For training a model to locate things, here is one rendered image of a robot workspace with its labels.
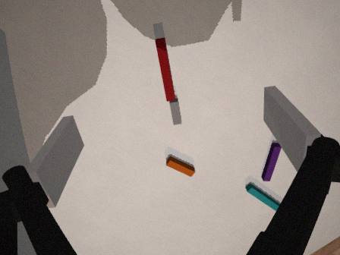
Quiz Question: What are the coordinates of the dark grey rectangular bar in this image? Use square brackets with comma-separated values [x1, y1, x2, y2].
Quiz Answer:
[169, 99, 181, 125]

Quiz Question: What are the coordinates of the orange rod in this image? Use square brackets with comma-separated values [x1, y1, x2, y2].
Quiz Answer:
[166, 156, 195, 176]

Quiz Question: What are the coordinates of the turquoise rod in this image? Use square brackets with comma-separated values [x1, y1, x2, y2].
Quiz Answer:
[246, 183, 280, 211]

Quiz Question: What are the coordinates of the dark purple rod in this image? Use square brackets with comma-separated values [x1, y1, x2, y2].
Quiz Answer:
[261, 143, 281, 181]

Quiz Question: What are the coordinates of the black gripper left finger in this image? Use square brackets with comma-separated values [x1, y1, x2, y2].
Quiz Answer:
[0, 115, 84, 255]

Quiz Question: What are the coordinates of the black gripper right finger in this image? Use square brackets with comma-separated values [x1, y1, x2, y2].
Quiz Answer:
[246, 86, 340, 255]

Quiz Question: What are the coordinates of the dark red rod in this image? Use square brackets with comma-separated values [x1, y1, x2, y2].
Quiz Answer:
[156, 38, 175, 102]

